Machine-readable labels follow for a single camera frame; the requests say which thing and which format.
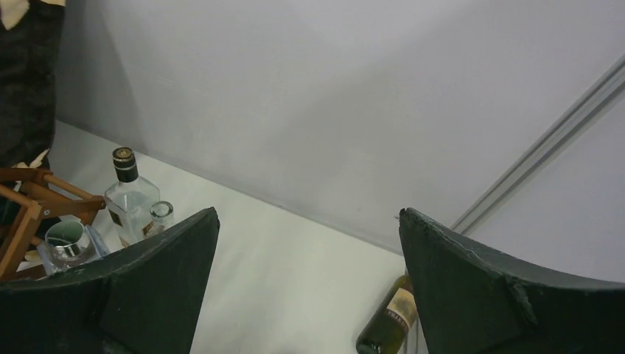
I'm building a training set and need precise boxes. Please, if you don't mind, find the blue square vodka bottle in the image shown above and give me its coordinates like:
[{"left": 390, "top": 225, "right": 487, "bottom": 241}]
[{"left": 37, "top": 220, "right": 110, "bottom": 276}]

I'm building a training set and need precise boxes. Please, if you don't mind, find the brown wooden wine rack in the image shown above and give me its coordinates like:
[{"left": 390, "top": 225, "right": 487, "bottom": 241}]
[{"left": 1, "top": 168, "right": 105, "bottom": 282}]

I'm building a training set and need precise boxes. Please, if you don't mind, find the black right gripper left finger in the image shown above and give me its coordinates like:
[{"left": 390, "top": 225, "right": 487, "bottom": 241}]
[{"left": 1, "top": 207, "right": 220, "bottom": 353}]

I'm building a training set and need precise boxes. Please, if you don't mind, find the grey aluminium wall rail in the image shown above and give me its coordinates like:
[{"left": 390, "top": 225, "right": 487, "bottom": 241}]
[{"left": 452, "top": 57, "right": 624, "bottom": 234}]

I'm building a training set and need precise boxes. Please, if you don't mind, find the clear liquor bottle black cap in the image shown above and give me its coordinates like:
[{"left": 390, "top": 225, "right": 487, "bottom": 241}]
[{"left": 104, "top": 147, "right": 160, "bottom": 247}]

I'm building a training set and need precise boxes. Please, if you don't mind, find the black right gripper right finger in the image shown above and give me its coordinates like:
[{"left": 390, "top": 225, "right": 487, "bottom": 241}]
[{"left": 399, "top": 208, "right": 624, "bottom": 353}]

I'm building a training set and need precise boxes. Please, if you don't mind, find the black floral plush blanket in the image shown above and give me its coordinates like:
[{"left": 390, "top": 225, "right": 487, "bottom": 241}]
[{"left": 1, "top": 1, "right": 66, "bottom": 168}]

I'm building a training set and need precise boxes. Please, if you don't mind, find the tall clear glass bottle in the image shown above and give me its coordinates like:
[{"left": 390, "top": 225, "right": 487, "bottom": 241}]
[{"left": 147, "top": 201, "right": 175, "bottom": 236}]

